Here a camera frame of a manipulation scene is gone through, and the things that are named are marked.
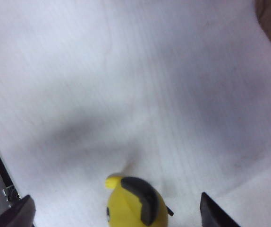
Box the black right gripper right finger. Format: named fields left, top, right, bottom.
left=199, top=192, right=242, bottom=227

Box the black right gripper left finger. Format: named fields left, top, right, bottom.
left=0, top=194, right=36, bottom=227

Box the small yellow doll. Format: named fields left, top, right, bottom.
left=105, top=174, right=174, bottom=227

